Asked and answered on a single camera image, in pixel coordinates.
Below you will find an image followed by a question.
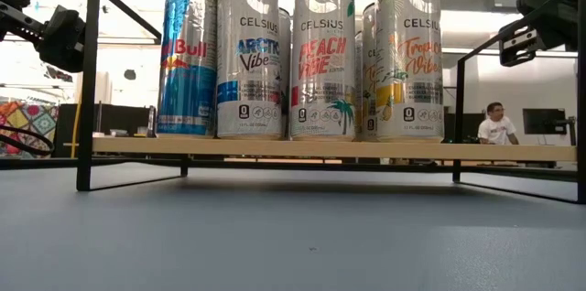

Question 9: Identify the Red Bull can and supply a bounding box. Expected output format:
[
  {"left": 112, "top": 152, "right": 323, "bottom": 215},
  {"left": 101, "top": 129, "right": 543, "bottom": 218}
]
[{"left": 157, "top": 0, "right": 219, "bottom": 139}]

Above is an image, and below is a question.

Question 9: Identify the white Celsius can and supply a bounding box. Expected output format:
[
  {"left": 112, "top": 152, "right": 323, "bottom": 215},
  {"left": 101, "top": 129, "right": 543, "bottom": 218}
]
[{"left": 289, "top": 0, "right": 357, "bottom": 143}]

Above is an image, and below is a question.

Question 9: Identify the colourful patchwork quilt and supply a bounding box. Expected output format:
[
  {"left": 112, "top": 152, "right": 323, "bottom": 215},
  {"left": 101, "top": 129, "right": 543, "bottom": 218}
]
[{"left": 0, "top": 101, "right": 60, "bottom": 158}]

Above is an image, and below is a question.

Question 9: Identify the black partition panel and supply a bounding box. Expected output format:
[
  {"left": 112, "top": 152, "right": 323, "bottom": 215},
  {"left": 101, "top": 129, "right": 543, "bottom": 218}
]
[{"left": 52, "top": 102, "right": 155, "bottom": 158}]

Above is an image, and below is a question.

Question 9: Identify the person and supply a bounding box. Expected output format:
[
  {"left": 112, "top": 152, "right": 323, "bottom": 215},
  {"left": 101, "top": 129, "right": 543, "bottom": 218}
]
[{"left": 477, "top": 102, "right": 521, "bottom": 146}]

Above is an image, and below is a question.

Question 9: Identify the yellow cable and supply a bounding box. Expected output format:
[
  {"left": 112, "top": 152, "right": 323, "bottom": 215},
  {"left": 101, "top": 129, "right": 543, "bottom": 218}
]
[{"left": 70, "top": 98, "right": 82, "bottom": 160}]

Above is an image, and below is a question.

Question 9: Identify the black wall monitor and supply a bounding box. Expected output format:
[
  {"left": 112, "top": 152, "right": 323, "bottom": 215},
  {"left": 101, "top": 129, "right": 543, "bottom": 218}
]
[{"left": 522, "top": 107, "right": 577, "bottom": 136}]

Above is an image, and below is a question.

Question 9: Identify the thick black cable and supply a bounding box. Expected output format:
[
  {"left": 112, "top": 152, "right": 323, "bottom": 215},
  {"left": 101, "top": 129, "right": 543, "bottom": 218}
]
[{"left": 0, "top": 124, "right": 55, "bottom": 157}]

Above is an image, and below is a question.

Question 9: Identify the black table frame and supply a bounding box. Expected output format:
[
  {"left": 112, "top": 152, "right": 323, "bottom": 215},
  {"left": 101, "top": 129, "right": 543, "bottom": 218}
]
[{"left": 0, "top": 156, "right": 586, "bottom": 183}]

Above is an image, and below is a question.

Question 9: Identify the wooden shelf with black frame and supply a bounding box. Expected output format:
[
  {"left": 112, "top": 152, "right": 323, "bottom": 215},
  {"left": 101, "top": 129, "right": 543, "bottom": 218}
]
[{"left": 75, "top": 0, "right": 586, "bottom": 204}]

